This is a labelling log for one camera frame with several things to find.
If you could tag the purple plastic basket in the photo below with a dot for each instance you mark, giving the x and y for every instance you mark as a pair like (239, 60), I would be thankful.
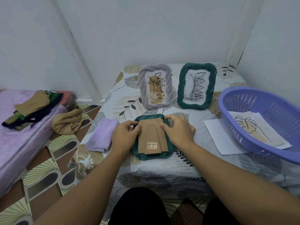
(276, 114)

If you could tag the person's left leg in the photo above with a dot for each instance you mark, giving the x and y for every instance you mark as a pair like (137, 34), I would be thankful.
(140, 208)

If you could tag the tan crumpled garment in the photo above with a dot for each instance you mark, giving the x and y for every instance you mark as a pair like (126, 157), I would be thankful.
(66, 123)

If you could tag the leaf patterned tablecloth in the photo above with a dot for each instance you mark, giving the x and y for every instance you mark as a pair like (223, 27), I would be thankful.
(187, 168)

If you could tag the blank white paper sheet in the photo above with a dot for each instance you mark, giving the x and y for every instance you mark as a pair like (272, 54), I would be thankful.
(218, 135)

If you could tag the lilac twisted picture frame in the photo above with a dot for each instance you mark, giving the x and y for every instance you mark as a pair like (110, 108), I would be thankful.
(155, 87)

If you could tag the person's leg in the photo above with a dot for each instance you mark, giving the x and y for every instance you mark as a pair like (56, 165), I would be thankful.
(140, 208)
(218, 214)

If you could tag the person's right leg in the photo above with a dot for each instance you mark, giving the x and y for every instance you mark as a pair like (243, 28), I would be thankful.
(218, 214)

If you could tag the green twisted picture frame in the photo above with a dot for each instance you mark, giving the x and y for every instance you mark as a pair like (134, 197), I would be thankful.
(196, 86)

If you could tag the dark green black garment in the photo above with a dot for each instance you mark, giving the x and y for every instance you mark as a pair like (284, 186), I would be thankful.
(35, 117)

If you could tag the tan folded garment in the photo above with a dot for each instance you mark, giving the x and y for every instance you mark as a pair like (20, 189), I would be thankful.
(32, 103)

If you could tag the pink folded cloth stack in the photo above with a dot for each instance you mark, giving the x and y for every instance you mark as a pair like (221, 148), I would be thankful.
(68, 97)

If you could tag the pink fuzzy mattress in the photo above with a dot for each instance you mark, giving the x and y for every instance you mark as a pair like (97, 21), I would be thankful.
(14, 147)

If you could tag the person's left forearm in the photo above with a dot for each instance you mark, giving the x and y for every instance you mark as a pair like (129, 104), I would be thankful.
(89, 189)

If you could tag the person's right forearm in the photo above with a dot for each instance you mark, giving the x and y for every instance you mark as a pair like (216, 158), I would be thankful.
(234, 185)

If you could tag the person's left thumb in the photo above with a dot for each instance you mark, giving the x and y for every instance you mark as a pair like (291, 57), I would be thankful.
(137, 132)

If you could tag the person's right hand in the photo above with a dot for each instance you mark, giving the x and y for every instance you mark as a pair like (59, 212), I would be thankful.
(180, 133)

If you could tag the lilac folded cloth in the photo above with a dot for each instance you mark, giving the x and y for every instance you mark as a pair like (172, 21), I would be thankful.
(102, 135)

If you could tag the person's right thumb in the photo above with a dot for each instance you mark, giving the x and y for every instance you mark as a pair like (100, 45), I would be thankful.
(166, 128)

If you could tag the white wall trim strip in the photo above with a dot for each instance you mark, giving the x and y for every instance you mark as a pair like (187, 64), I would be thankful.
(243, 30)

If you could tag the green frame with cardboard back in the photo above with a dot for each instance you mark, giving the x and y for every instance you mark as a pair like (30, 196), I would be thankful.
(151, 135)

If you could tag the person's left hand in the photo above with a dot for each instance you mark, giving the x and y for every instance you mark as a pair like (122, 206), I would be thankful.
(121, 137)

